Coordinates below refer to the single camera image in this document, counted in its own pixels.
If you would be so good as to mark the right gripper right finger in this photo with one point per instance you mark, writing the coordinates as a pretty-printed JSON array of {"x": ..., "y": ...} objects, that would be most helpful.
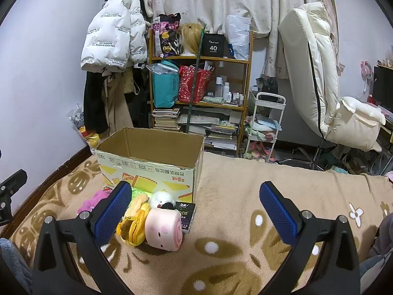
[{"x": 337, "y": 268}]

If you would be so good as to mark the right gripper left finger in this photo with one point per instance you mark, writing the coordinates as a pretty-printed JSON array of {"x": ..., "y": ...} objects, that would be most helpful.
[{"x": 55, "y": 271}]

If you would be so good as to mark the pink fluffy plush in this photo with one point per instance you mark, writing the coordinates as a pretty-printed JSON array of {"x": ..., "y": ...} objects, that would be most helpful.
[{"x": 90, "y": 204}]

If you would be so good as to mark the yellow bear plush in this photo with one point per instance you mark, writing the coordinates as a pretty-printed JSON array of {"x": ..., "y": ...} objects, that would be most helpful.
[{"x": 131, "y": 228}]

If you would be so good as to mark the pink pig roll plush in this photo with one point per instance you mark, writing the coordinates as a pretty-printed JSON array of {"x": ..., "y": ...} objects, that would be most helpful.
[{"x": 163, "y": 229}]

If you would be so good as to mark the white round bird plush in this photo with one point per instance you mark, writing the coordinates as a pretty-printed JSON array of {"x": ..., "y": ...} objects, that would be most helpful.
[{"x": 162, "y": 200}]

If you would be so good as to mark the black face tissue pack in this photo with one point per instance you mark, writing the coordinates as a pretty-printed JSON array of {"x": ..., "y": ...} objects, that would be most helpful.
[{"x": 187, "y": 211}]

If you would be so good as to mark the green tissue pack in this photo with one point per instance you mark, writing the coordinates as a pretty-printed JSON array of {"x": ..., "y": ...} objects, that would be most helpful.
[{"x": 136, "y": 192}]

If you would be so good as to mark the plastic bag of toys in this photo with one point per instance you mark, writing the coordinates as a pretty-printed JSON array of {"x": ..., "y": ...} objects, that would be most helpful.
[{"x": 76, "y": 117}]

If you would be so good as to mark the cardboard box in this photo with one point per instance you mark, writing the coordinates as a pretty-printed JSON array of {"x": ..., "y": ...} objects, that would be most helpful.
[{"x": 153, "y": 160}]

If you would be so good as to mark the beige coat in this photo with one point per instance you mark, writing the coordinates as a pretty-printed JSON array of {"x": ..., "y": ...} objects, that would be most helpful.
[{"x": 116, "y": 108}]

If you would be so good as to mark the white rolling cart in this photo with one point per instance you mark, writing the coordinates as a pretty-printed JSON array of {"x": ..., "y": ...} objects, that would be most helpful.
[{"x": 264, "y": 124}]

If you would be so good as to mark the stack of books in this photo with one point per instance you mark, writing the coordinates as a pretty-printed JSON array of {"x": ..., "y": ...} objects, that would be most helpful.
[{"x": 166, "y": 119}]

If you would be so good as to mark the white puffer jacket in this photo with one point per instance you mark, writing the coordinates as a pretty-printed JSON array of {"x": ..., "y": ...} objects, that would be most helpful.
[{"x": 115, "y": 38}]

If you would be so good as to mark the black monitor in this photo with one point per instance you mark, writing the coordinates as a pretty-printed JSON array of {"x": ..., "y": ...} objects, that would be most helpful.
[{"x": 382, "y": 91}]

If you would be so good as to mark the teal bag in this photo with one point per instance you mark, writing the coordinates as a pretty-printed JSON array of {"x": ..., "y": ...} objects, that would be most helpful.
[{"x": 166, "y": 82}]

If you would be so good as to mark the red gift bag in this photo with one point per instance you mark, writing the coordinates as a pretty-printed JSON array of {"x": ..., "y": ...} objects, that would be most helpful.
[{"x": 186, "y": 74}]

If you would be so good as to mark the black cartoon bag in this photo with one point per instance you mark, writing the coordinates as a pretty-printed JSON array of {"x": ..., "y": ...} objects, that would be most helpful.
[{"x": 166, "y": 35}]

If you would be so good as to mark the wooden bookshelf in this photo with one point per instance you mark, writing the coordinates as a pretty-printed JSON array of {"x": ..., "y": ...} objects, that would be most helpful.
[{"x": 238, "y": 75}]

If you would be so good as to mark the cream gaming chair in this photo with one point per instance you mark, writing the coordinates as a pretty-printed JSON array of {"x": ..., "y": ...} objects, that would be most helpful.
[{"x": 312, "y": 72}]

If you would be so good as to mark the green pole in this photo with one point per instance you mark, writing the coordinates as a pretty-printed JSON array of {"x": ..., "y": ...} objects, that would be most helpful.
[{"x": 190, "y": 106}]

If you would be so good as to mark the blonde wig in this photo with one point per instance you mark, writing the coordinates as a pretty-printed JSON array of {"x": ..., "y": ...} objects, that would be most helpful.
[{"x": 190, "y": 34}]

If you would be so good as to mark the black box with 40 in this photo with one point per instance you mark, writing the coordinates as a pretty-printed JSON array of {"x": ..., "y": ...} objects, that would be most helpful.
[{"x": 213, "y": 45}]

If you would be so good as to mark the white plastic bag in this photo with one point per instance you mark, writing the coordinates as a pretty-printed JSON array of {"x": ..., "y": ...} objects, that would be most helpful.
[{"x": 238, "y": 36}]

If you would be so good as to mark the floral curtain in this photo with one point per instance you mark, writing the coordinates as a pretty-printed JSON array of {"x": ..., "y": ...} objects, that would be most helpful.
[{"x": 265, "y": 15}]

